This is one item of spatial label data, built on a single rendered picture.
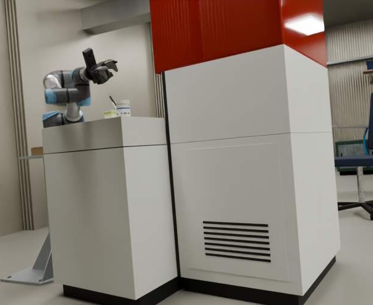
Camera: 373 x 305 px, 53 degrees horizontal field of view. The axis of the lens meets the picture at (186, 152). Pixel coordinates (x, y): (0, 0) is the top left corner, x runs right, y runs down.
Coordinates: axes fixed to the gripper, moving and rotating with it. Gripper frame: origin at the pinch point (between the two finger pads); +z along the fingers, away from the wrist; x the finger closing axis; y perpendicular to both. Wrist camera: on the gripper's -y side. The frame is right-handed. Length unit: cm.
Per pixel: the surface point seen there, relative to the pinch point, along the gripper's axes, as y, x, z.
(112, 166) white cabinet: 42.6, 21.3, -12.2
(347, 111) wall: 476, -672, -254
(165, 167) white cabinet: 65, -4, -11
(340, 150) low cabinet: 446, -482, -192
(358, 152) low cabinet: 455, -491, -161
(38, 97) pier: 44, -74, -298
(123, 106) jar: 24.4, -3.7, -16.2
